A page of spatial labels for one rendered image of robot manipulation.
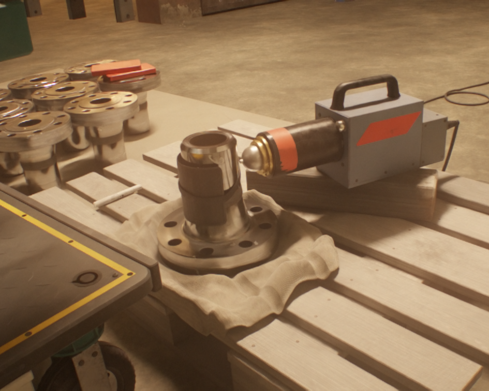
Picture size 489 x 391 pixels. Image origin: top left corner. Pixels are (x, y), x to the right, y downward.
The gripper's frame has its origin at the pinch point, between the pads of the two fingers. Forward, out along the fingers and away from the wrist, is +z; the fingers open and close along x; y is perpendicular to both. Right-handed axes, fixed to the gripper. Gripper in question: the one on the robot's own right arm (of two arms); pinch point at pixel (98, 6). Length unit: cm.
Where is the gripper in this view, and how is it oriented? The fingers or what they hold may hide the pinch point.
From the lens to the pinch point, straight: 93.3
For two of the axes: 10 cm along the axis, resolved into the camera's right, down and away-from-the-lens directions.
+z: 0.6, 9.0, 4.3
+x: 7.6, 2.4, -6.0
